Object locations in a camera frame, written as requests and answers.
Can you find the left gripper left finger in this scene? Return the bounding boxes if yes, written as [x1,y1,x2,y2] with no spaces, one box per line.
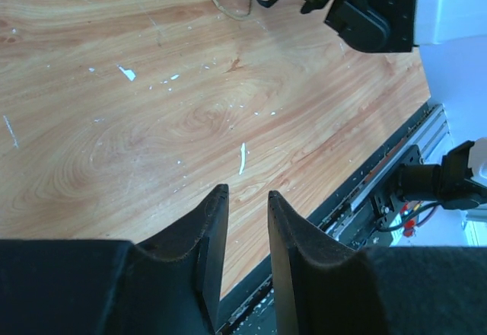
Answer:
[1,184,229,334]

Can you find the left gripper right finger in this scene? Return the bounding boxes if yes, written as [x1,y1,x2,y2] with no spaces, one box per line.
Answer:
[268,191,486,334]

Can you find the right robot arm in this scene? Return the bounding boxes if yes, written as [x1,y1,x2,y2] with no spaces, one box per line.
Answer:
[301,0,486,210]

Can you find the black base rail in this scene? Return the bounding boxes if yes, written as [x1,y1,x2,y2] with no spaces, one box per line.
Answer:
[218,103,453,334]

